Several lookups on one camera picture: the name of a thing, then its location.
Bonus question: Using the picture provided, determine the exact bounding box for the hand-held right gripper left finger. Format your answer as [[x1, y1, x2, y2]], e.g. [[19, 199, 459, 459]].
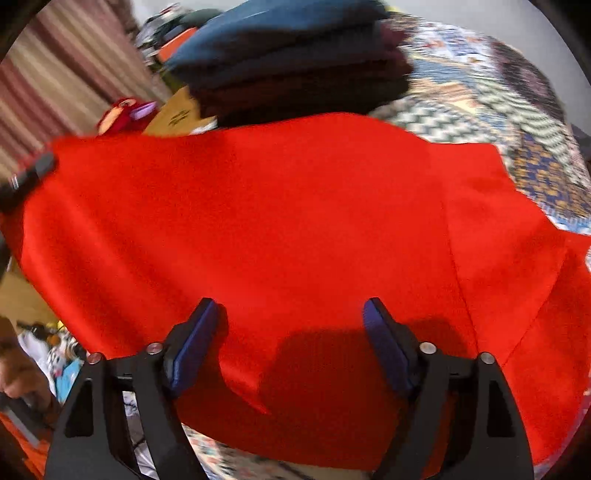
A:
[[44, 298, 227, 480]]

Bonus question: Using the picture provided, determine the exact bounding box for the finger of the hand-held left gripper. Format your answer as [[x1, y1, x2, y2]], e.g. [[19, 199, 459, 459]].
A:
[[0, 152, 58, 213]]

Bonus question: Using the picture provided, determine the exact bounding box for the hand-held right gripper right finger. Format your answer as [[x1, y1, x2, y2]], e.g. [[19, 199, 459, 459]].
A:
[[362, 296, 535, 480]]

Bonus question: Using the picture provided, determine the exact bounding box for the red garment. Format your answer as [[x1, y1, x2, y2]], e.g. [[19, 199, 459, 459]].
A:
[[2, 112, 591, 472]]

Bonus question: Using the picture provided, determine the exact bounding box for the pile of dark clothes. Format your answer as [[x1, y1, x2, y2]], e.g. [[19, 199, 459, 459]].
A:
[[136, 4, 222, 63]]

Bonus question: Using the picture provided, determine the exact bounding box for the striped maroon curtain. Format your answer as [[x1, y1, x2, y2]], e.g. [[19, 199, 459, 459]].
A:
[[0, 0, 171, 181]]

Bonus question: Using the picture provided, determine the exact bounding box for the red plush toy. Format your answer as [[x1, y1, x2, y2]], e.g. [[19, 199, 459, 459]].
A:
[[96, 97, 158, 136]]

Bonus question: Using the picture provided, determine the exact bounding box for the cardboard box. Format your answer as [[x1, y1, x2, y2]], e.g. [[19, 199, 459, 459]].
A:
[[143, 85, 218, 137]]

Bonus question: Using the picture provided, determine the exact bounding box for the printed fabric clutter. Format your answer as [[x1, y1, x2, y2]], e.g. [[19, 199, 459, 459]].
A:
[[0, 316, 153, 480]]

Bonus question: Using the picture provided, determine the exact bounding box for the patterned patchwork quilt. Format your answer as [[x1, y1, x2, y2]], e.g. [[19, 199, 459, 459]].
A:
[[185, 14, 591, 480]]

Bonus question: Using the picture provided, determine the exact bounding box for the dark maroon folded garment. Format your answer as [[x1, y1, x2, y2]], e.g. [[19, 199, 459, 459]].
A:
[[194, 46, 414, 129]]

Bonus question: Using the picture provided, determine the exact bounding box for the blue folded garment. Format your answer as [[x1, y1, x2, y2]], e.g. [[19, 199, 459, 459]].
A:
[[164, 0, 398, 86]]

